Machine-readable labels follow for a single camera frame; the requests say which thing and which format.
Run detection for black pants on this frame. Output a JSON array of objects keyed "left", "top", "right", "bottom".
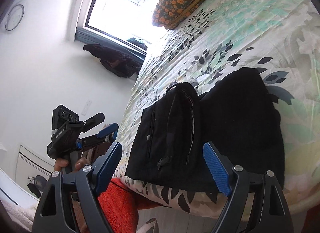
[{"left": 125, "top": 68, "right": 285, "bottom": 193}]

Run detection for left hand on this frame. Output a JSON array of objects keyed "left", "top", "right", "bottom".
[{"left": 53, "top": 156, "right": 89, "bottom": 173}]

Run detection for red fuzzy garment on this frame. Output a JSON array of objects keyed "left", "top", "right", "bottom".
[{"left": 98, "top": 178, "right": 160, "bottom": 232}]

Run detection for floral leaf bed sheet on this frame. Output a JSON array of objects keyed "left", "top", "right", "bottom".
[{"left": 115, "top": 0, "right": 319, "bottom": 218}]

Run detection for white wall switch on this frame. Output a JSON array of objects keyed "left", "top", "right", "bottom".
[{"left": 81, "top": 100, "right": 92, "bottom": 116}]

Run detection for window with dark frame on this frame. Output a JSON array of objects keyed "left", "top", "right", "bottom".
[{"left": 71, "top": 0, "right": 165, "bottom": 59}]

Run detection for round white wall fixture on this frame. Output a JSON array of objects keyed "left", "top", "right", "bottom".
[{"left": 4, "top": 4, "right": 25, "bottom": 32}]

